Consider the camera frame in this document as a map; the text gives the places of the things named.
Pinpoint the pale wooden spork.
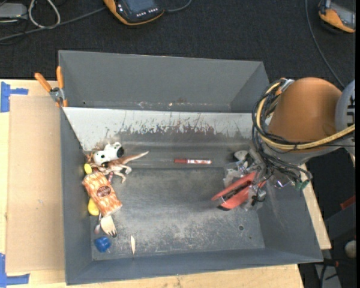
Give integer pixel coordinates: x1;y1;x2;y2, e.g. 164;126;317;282
100;215;118;238

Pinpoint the brown toy dinosaur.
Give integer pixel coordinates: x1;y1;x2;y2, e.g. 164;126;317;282
86;151;150;184

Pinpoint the orange patterned paper cup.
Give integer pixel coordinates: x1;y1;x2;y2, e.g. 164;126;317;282
82;172;123;217

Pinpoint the grey metal bin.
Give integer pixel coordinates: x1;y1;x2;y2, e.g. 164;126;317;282
57;49;324;286

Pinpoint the blue small toy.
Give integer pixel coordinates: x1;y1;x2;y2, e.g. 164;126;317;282
94;236;112;253

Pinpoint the red flat curved object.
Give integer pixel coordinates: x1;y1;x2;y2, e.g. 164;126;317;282
211;170;266;211

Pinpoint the white black-spotted toy animal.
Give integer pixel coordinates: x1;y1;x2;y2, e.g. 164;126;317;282
92;142;125;167

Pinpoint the red marker pen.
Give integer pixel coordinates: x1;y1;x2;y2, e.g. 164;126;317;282
173;158;212;165

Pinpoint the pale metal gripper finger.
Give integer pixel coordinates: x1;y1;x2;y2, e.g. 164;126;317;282
243;189;267;212
224;163;248;187

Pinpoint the large yellow toy piece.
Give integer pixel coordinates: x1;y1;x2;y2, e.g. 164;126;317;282
87;197;101;217

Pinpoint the brown cardboard board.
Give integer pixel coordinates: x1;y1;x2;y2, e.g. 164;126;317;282
5;95;67;274

